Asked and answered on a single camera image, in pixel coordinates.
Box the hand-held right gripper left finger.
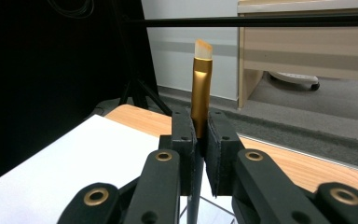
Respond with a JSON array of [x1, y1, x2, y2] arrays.
[[158, 106, 200, 198]]

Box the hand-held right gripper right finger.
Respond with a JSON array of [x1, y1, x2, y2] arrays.
[[203, 108, 247, 198]]

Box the black gold makeup brush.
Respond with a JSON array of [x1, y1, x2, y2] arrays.
[[186, 38, 214, 224]]

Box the clear acrylic organizer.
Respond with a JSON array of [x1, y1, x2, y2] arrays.
[[179, 195, 237, 224]]

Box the wooden table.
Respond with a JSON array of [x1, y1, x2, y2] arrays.
[[104, 104, 358, 203]]

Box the black metal stand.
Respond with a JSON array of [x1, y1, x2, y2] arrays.
[[117, 0, 173, 118]]

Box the white chair base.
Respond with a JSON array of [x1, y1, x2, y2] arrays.
[[266, 70, 322, 92]]

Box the white board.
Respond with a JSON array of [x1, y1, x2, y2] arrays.
[[0, 114, 235, 224]]

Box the light wooden desk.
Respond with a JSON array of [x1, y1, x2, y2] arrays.
[[236, 0, 358, 110]]

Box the black curtain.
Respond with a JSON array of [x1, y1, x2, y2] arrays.
[[0, 0, 159, 189]]

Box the black horizontal frame bar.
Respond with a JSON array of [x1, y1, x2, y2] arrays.
[[126, 13, 358, 29]]

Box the coiled black cable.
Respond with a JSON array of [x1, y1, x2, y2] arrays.
[[46, 0, 95, 20]]

